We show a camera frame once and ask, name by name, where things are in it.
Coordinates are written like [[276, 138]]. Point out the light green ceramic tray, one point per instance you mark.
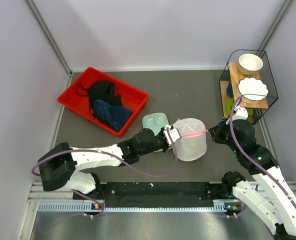
[[155, 121]]

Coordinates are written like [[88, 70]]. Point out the white mesh laundry bag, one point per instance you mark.
[[193, 142]]

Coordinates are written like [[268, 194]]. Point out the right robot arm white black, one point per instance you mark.
[[278, 211]]

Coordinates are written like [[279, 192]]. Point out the white scalloped bowl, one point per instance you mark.
[[252, 90]]

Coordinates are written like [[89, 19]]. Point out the green plastic bowl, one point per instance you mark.
[[227, 108]]

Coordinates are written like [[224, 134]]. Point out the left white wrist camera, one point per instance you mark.
[[171, 134]]

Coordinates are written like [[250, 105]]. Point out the dark blue cup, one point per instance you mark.
[[229, 90]]

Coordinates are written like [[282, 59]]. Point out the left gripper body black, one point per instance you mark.
[[158, 143]]

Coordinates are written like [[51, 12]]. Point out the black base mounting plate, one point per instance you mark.
[[162, 194]]

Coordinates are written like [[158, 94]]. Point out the blue bra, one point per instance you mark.
[[115, 116]]

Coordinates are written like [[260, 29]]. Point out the black bra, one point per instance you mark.
[[99, 90]]

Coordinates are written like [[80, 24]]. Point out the black wire shelf rack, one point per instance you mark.
[[231, 74]]

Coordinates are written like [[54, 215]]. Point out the red plastic bin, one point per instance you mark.
[[132, 98]]

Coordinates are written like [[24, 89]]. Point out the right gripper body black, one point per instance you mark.
[[222, 134]]

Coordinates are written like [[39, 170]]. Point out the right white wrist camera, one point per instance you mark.
[[238, 113]]

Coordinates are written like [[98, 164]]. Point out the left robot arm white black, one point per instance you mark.
[[63, 166]]

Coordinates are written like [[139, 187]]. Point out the white round bowl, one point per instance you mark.
[[249, 64]]

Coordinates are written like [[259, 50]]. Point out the grey slotted cable duct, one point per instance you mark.
[[90, 207]]

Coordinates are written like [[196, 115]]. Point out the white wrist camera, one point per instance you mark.
[[238, 113], [171, 134]]

